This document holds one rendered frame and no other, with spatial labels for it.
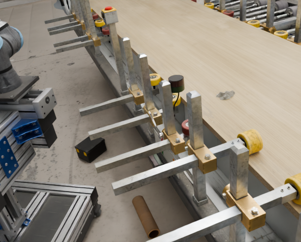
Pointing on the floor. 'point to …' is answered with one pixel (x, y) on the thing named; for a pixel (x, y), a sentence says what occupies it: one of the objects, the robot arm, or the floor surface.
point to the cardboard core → (145, 217)
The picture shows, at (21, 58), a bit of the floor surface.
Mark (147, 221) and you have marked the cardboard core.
